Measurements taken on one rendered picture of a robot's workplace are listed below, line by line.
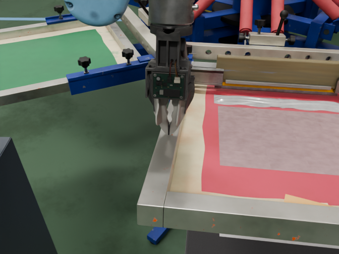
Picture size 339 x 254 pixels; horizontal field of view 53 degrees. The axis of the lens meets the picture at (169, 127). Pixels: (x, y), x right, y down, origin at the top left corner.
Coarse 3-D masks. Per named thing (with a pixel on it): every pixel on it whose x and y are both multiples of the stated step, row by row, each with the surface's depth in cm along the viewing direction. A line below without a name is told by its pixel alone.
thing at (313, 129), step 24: (288, 96) 98; (312, 96) 99; (336, 96) 100; (288, 120) 83; (312, 120) 83; (336, 120) 84; (312, 144) 72; (336, 144) 72; (312, 168) 63; (336, 168) 64; (336, 192) 57
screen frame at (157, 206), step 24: (168, 120) 72; (168, 144) 63; (168, 168) 56; (144, 192) 50; (168, 192) 50; (144, 216) 48; (168, 216) 47; (192, 216) 47; (216, 216) 46; (240, 216) 46; (264, 216) 46; (288, 216) 46; (312, 216) 46; (336, 216) 46; (312, 240) 46; (336, 240) 46
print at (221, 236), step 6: (222, 234) 77; (228, 234) 77; (246, 240) 76; (252, 240) 76; (258, 240) 76; (264, 240) 76; (270, 240) 76; (276, 240) 76; (282, 240) 76; (288, 240) 76; (306, 246) 75; (312, 246) 75; (318, 246) 75; (324, 246) 75; (330, 246) 75; (336, 246) 75
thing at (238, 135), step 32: (256, 96) 98; (224, 128) 78; (256, 128) 78; (288, 128) 79; (224, 160) 65; (256, 160) 65; (288, 160) 66; (224, 192) 56; (256, 192) 56; (288, 192) 56; (320, 192) 57
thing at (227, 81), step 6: (240, 84) 98; (246, 84) 97; (252, 84) 97; (258, 84) 97; (264, 84) 97; (270, 84) 97; (276, 84) 96; (282, 84) 96; (288, 84) 96; (294, 84) 96; (300, 84) 96; (306, 84) 96; (312, 84) 96
